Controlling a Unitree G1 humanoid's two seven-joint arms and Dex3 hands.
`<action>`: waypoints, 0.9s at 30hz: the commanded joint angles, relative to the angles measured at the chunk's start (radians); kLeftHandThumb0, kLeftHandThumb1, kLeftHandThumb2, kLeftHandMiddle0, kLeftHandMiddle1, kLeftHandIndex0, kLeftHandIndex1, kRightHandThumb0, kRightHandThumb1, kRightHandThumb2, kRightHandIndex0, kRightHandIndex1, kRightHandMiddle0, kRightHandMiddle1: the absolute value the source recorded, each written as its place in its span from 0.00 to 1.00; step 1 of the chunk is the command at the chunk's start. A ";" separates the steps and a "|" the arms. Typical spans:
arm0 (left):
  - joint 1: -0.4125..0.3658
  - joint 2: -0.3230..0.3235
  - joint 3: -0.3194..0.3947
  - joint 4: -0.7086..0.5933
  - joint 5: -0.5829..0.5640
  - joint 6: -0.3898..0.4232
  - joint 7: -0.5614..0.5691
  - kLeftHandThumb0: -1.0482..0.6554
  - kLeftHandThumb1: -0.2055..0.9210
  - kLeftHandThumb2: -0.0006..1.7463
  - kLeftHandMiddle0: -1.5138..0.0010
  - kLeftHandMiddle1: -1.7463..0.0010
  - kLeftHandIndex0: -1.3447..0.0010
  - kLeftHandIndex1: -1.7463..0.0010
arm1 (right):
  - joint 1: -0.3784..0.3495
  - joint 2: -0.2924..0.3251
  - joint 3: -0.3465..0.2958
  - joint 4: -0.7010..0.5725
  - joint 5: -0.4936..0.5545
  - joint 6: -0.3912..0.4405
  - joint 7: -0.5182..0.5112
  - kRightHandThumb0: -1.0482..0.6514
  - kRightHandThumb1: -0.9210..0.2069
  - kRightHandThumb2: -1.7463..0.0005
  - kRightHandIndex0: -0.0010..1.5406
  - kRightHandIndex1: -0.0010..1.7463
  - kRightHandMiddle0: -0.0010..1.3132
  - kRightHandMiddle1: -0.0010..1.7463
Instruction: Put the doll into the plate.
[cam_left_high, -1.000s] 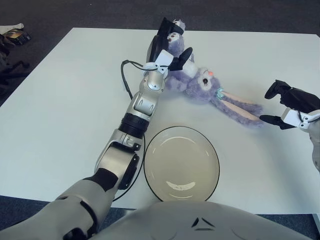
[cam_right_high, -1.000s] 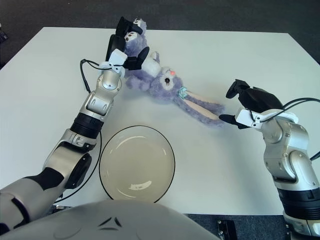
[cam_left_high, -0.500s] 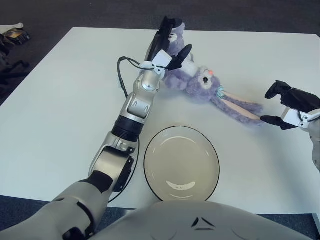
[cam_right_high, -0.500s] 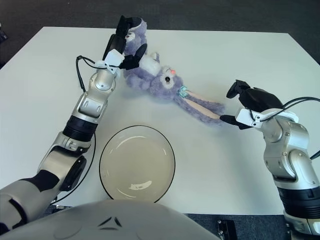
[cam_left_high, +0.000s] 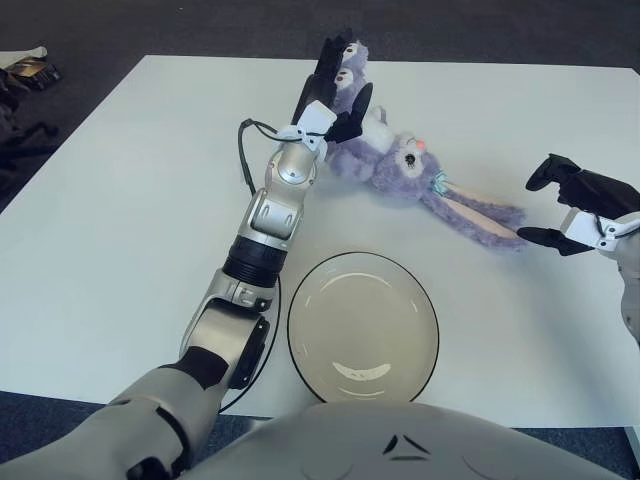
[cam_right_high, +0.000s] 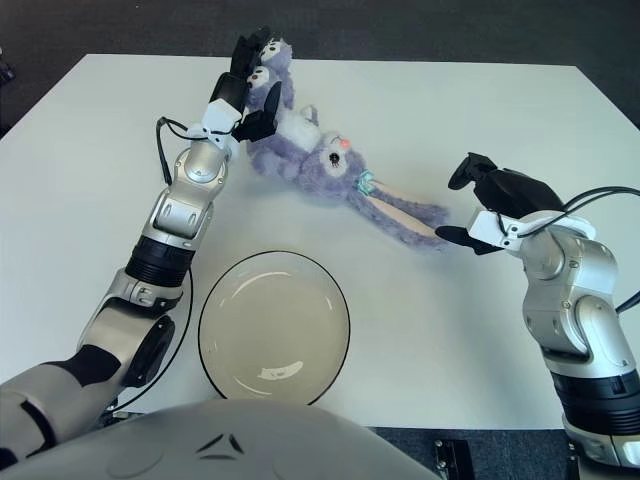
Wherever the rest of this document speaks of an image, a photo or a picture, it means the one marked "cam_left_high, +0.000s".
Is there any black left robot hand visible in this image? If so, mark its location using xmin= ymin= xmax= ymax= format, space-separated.
xmin=277 ymin=37 xmax=375 ymax=157

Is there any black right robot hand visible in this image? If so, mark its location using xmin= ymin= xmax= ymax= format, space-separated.
xmin=517 ymin=153 xmax=640 ymax=257

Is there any purple plush bunny doll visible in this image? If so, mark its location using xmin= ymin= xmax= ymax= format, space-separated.
xmin=324 ymin=42 xmax=529 ymax=255

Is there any white plate with black rim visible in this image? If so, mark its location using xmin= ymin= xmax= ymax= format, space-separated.
xmin=287 ymin=251 xmax=441 ymax=405

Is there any black stand on floor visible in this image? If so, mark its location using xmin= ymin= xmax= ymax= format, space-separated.
xmin=0 ymin=119 xmax=60 ymax=171

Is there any white cloth on floor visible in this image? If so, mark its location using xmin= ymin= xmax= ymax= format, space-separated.
xmin=0 ymin=45 xmax=49 ymax=69

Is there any dark bag on floor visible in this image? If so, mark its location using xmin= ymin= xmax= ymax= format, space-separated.
xmin=0 ymin=67 xmax=21 ymax=136

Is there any grey robot torso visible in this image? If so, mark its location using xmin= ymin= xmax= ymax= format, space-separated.
xmin=197 ymin=399 xmax=626 ymax=480

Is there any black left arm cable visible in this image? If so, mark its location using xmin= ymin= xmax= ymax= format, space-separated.
xmin=217 ymin=117 xmax=301 ymax=415

